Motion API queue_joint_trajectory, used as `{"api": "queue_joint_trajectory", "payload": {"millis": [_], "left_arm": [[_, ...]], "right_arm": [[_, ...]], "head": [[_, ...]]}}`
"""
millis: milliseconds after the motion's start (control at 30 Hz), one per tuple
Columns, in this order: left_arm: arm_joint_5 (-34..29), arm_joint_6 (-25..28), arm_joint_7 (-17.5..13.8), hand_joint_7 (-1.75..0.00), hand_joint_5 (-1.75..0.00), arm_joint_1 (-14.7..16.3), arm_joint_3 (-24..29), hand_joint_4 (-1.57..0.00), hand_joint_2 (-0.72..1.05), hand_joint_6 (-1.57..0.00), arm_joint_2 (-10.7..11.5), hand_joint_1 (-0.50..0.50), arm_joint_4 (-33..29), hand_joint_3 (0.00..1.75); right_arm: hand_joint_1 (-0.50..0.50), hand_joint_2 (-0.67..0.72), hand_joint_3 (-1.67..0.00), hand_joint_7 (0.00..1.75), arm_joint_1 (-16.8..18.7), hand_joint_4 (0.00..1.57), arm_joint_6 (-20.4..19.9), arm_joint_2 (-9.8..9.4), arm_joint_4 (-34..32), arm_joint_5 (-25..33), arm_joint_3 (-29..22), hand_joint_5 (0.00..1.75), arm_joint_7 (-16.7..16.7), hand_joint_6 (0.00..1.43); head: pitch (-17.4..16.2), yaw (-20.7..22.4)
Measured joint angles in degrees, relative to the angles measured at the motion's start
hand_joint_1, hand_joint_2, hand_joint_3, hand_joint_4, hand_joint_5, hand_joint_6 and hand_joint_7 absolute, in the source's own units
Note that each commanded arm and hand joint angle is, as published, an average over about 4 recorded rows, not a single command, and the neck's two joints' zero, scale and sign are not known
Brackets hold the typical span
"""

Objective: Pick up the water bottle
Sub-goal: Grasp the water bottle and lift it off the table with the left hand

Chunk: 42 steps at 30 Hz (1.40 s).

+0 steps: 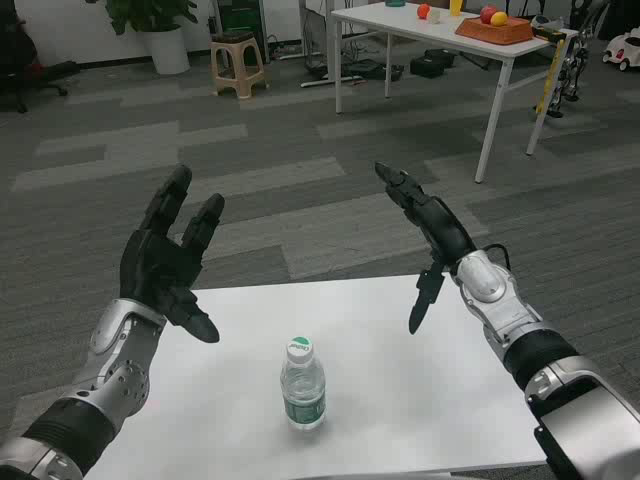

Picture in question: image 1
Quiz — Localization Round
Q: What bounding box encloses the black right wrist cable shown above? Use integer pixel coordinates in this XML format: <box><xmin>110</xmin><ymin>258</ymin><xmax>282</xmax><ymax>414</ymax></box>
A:
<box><xmin>477</xmin><ymin>243</ymin><xmax>512</xmax><ymax>274</ymax></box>

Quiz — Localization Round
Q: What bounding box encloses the yellow measuring tape strip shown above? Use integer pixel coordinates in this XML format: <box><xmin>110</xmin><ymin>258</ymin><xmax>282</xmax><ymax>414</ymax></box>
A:
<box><xmin>535</xmin><ymin>37</ymin><xmax>566</xmax><ymax>114</ymax></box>

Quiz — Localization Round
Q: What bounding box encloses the black office chair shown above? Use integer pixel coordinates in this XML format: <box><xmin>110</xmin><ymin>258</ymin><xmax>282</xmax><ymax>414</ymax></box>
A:
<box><xmin>0</xmin><ymin>0</ymin><xmax>81</xmax><ymax>114</ymax></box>

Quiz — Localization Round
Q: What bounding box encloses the clear water bottle green label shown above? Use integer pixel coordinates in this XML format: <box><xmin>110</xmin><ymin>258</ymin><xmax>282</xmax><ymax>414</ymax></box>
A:
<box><xmin>279</xmin><ymin>335</ymin><xmax>327</xmax><ymax>432</ymax></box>

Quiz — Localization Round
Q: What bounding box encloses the green black cabinet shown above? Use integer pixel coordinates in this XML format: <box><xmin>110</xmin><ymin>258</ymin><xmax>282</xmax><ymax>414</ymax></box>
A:
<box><xmin>219</xmin><ymin>0</ymin><xmax>266</xmax><ymax>36</ymax></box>

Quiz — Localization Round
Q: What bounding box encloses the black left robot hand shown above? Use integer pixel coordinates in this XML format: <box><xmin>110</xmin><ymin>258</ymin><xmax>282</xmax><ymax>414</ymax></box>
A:
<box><xmin>118</xmin><ymin>163</ymin><xmax>226</xmax><ymax>345</ymax></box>

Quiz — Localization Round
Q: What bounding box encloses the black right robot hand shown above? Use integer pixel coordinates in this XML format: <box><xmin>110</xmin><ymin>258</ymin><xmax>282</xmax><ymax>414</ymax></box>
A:
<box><xmin>374</xmin><ymin>160</ymin><xmax>479</xmax><ymax>336</ymax></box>

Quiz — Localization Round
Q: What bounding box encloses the standing silver humanoid robot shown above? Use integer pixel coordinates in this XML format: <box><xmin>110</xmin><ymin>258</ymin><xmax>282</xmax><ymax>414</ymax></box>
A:
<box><xmin>547</xmin><ymin>0</ymin><xmax>611</xmax><ymax>119</ymax></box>

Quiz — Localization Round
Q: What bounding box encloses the black equipment case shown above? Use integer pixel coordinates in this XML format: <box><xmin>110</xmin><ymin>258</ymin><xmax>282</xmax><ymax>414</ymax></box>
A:
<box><xmin>410</xmin><ymin>48</ymin><xmax>456</xmax><ymax>77</ymax></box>

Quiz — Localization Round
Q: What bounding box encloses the white desk frame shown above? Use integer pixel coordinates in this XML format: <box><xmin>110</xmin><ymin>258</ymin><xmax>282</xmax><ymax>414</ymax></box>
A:
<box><xmin>298</xmin><ymin>0</ymin><xmax>346</xmax><ymax>89</ymax></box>

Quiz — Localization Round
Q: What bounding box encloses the black flat bag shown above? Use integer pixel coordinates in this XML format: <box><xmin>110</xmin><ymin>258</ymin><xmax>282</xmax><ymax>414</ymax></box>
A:
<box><xmin>344</xmin><ymin>58</ymin><xmax>405</xmax><ymax>84</ymax></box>

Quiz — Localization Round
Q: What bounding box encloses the white toy car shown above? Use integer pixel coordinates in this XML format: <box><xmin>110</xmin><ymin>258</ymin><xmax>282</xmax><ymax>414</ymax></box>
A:
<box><xmin>601</xmin><ymin>20</ymin><xmax>640</xmax><ymax>71</ymax></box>

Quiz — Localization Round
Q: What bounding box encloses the orange wicker basket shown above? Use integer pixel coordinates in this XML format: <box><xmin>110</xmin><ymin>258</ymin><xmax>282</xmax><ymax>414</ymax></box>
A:
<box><xmin>454</xmin><ymin>14</ymin><xmax>534</xmax><ymax>46</ymax></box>

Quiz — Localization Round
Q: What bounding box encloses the green leafy plant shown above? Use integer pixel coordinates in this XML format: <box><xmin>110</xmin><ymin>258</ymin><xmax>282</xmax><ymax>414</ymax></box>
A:
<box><xmin>103</xmin><ymin>0</ymin><xmax>200</xmax><ymax>36</ymax></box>

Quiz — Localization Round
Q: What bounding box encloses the white table with metal legs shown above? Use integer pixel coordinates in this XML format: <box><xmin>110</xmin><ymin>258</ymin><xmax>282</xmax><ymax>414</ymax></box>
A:
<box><xmin>330</xmin><ymin>0</ymin><xmax>580</xmax><ymax>184</ymax></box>

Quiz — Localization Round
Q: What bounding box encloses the beige plastic stool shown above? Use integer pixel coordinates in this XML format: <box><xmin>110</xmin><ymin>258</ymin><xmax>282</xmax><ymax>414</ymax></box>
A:
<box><xmin>209</xmin><ymin>30</ymin><xmax>270</xmax><ymax>99</ymax></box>

